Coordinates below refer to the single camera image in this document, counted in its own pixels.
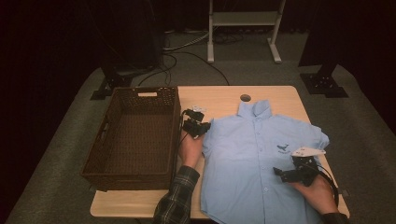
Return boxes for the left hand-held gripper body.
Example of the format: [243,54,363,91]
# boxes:
[181,105,208,133]

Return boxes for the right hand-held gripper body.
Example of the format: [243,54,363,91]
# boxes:
[290,147,327,188]

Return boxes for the light blue shirt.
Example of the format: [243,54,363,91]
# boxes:
[200,99,331,224]

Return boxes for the brown woven basket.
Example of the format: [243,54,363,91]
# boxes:
[79,86,182,192]

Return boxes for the person's left hand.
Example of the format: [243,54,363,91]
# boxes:
[177,130,205,169]

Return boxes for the person's right hand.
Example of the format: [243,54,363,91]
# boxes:
[290,176,340,216]

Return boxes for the black stand base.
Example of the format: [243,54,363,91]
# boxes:
[90,66,134,101]
[299,63,349,99]

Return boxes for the black equipment box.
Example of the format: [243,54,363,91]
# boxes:
[99,0,165,73]

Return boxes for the white metal stand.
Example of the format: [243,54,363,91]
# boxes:
[206,0,287,64]

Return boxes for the left hand-held gripper black cable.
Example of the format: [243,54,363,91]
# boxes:
[177,109,190,147]

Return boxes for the hand-held gripper black cable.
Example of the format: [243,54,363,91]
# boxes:
[311,162,341,207]
[177,109,190,147]

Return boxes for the right hand-held gripper black cable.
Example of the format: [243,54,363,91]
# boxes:
[311,162,341,207]

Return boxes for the black floor cable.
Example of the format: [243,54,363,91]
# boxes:
[137,50,231,87]

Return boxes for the grey floor cable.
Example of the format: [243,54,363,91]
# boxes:
[162,29,210,52]

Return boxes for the tangled black floor cables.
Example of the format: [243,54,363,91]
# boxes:
[214,32,247,45]

